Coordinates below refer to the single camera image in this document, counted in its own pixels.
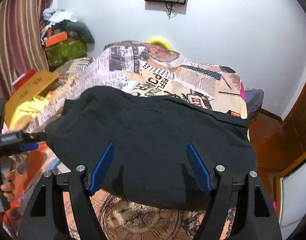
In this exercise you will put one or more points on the orange box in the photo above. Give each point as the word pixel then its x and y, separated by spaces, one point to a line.
pixel 57 38

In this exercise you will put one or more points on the newspaper print bed blanket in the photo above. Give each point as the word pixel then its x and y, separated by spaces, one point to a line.
pixel 144 69

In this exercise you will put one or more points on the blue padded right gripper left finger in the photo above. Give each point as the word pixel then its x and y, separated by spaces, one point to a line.
pixel 96 173

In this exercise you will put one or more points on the yellow pillow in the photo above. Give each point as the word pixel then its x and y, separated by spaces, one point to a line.
pixel 160 42

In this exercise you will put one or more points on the brown cardboard box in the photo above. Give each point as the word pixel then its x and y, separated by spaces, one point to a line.
pixel 39 84

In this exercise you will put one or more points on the purple grey bag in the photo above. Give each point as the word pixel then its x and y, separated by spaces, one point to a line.
pixel 254 101

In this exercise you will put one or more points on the striped red curtain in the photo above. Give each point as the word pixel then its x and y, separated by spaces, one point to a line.
pixel 20 46

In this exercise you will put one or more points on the green patterned box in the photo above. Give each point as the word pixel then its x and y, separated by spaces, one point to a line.
pixel 64 51

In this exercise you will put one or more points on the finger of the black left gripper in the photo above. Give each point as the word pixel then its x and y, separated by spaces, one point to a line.
pixel 34 137

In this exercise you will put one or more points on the yellow garment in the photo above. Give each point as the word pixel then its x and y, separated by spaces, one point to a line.
pixel 27 111

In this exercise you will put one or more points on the black zip jacket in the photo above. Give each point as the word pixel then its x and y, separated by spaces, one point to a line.
pixel 150 136

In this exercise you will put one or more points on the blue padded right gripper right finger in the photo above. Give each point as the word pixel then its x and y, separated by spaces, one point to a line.
pixel 203 168

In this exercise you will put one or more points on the white crumpled cloth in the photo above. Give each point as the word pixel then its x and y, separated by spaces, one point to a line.
pixel 57 16

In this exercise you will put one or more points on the red flat box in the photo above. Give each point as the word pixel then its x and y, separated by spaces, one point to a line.
pixel 22 79

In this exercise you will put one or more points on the dark green garment pile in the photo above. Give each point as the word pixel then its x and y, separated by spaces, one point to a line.
pixel 78 27

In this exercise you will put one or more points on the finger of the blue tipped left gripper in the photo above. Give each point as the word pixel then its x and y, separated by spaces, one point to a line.
pixel 28 146

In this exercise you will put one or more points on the person's left hand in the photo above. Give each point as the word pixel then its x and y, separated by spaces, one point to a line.
pixel 9 187

